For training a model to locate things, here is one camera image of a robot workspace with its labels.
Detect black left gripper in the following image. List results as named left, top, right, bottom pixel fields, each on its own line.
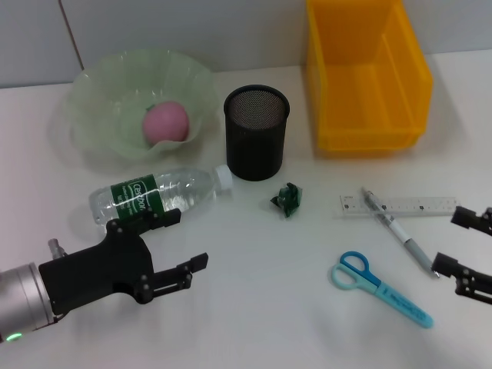
left=39, top=208, right=211, bottom=315

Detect water bottle green label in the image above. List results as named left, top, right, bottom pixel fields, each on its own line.
left=88, top=164, right=234, bottom=234

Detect blue scissors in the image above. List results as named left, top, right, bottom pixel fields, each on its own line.
left=331, top=251, right=435, bottom=330

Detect green plastic wrapper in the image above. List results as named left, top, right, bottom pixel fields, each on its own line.
left=269, top=183, right=304, bottom=219

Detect clear plastic ruler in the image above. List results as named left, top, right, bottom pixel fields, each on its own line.
left=339, top=194, right=460, bottom=219

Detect white grey ballpoint pen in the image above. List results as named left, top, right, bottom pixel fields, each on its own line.
left=361, top=187, right=442, bottom=280

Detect black mesh pen holder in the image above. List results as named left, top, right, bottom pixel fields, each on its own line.
left=223, top=84, right=290, bottom=181

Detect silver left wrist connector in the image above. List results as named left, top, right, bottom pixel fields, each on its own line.
left=48, top=238, right=68, bottom=261

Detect pale green plastic bowl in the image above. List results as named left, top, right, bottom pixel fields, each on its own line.
left=63, top=48, right=216, bottom=159

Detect yellow plastic storage bin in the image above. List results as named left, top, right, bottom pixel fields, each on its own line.
left=306, top=0, right=434, bottom=151

